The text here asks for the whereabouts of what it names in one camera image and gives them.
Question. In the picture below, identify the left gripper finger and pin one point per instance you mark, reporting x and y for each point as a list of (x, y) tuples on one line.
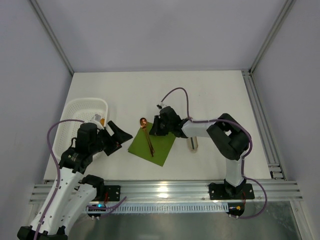
[(111, 146), (119, 135)]

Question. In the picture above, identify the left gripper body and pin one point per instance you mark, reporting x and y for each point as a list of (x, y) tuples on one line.
[(109, 139)]

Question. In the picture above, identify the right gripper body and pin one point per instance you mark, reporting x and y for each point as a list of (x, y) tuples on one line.
[(160, 124)]

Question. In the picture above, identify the copper fork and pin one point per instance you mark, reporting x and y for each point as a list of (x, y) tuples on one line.
[(152, 151)]

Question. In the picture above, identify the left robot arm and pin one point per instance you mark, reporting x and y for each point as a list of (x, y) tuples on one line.
[(72, 191)]

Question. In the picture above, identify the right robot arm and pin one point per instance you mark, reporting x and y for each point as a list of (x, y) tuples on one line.
[(229, 137)]

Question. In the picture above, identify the beige utensil holder tray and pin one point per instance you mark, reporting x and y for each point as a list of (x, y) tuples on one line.
[(196, 144)]

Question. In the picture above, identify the white perforated plastic basket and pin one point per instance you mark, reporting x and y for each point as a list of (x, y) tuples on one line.
[(79, 109)]

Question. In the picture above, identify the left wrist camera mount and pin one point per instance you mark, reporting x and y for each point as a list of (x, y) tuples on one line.
[(96, 120)]

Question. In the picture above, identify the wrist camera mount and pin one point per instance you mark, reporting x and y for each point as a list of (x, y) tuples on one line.
[(96, 120), (161, 105)]

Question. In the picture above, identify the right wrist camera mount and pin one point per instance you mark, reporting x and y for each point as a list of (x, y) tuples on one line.
[(161, 105)]

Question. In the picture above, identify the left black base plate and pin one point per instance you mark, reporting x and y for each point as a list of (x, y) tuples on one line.
[(111, 193)]

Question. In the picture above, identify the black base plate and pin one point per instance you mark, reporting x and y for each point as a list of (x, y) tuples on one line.
[(111, 193), (221, 191)]

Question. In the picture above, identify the aluminium front rail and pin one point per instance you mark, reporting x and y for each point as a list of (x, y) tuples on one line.
[(198, 190)]

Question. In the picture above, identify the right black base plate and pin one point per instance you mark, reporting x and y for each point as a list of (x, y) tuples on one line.
[(221, 191)]

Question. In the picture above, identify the white slotted cable duct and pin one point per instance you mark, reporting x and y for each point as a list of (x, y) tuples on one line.
[(172, 208)]

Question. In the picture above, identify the right aluminium side rail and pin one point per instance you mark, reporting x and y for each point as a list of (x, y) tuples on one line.
[(268, 143)]

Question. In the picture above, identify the left corner frame post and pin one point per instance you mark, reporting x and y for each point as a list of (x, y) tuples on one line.
[(51, 35)]

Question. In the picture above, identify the corner frame post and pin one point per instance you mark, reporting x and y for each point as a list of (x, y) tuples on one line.
[(51, 35), (275, 28)]

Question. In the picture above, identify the right corner frame post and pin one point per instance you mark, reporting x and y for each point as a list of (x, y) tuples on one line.
[(275, 28)]

